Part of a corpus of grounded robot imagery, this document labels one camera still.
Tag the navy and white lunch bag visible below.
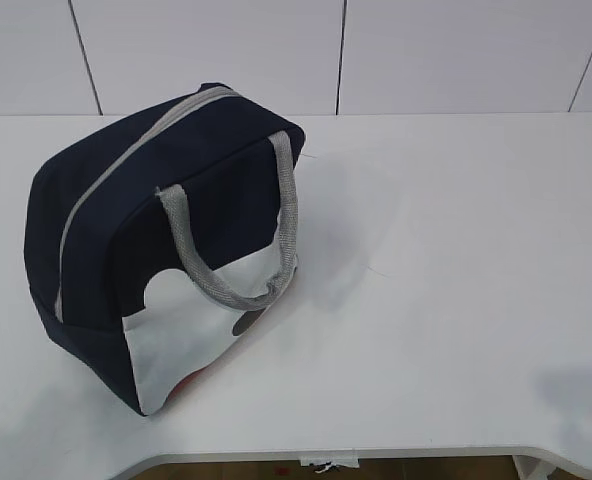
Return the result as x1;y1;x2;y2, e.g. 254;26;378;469
24;83;306;416

